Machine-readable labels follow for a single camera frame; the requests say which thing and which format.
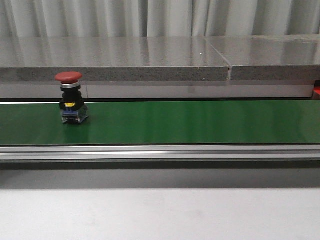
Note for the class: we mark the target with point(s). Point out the white pleated curtain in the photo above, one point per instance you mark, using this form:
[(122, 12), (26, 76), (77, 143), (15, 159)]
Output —
[(158, 18)]

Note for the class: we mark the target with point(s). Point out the aluminium conveyor side rail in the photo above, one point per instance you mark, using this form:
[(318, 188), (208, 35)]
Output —
[(158, 153)]

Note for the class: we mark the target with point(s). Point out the red plastic tray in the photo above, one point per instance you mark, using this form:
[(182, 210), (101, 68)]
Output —
[(316, 93)]

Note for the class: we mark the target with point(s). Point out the green conveyor belt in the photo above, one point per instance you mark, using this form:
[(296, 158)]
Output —
[(165, 122)]

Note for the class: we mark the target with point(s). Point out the grey stone counter slab left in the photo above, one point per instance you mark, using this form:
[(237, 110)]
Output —
[(111, 59)]

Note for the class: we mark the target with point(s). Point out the white cabinet panel under counter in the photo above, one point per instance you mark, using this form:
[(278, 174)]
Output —
[(160, 90)]

